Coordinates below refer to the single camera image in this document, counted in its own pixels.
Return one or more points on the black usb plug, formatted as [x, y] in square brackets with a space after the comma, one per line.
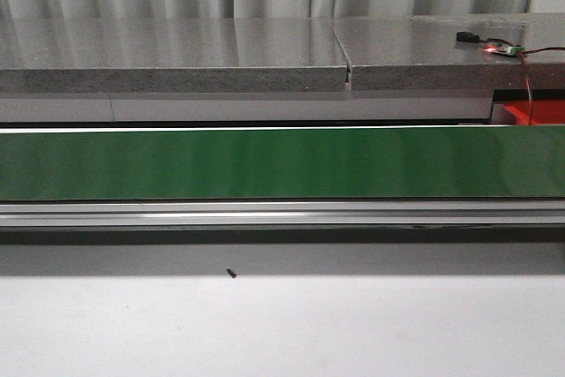
[468, 37]

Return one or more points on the small black screw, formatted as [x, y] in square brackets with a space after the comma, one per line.
[231, 273]

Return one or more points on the grey stone countertop slab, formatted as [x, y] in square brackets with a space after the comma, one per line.
[170, 56]
[421, 52]

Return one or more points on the aluminium conveyor side rail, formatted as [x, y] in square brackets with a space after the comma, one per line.
[254, 214]

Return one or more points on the small green circuit board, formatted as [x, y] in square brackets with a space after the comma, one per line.
[503, 49]

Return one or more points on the green conveyor belt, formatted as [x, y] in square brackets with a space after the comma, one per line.
[325, 163]

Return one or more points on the grey stone countertop slab right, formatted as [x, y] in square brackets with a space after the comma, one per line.
[421, 52]

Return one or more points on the grey stone countertop slab left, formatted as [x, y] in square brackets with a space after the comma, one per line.
[170, 56]

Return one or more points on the red plastic bin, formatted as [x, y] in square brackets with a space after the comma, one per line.
[536, 113]

